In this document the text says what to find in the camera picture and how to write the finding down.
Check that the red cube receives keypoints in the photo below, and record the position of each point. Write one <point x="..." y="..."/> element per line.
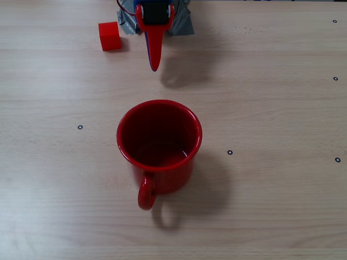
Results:
<point x="109" y="36"/>

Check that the red enamel mug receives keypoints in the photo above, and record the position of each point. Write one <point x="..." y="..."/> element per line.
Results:
<point x="168" y="181"/>

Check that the crumpled grey duct tape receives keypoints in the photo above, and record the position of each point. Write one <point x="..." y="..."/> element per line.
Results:
<point x="127" y="24"/>

